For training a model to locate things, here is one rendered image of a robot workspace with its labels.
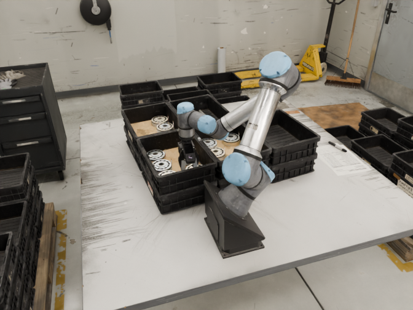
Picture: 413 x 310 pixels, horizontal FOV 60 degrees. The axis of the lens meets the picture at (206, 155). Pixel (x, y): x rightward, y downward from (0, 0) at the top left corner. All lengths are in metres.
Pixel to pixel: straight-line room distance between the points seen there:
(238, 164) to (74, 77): 4.00
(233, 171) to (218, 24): 4.05
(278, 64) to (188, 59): 3.89
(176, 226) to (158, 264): 0.23
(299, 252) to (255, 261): 0.20
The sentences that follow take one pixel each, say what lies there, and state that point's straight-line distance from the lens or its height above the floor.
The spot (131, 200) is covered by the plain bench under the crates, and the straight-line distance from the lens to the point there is 1.87.
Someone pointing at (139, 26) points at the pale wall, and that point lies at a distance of 5.01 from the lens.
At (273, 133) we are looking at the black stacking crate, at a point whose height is 0.83.
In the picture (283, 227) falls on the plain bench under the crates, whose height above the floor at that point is 0.70.
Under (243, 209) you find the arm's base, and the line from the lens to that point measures 1.50.
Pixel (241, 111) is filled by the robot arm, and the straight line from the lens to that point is 1.59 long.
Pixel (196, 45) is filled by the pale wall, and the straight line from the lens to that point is 5.22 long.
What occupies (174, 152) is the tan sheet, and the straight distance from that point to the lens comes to 1.97.
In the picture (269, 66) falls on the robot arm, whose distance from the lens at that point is 1.42.
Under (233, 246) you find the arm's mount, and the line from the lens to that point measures 1.52.
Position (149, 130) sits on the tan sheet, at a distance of 2.22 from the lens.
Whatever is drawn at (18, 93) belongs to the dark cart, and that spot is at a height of 0.86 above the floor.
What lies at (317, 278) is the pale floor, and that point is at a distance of 2.47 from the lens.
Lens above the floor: 1.85
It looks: 32 degrees down
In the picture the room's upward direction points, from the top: 1 degrees counter-clockwise
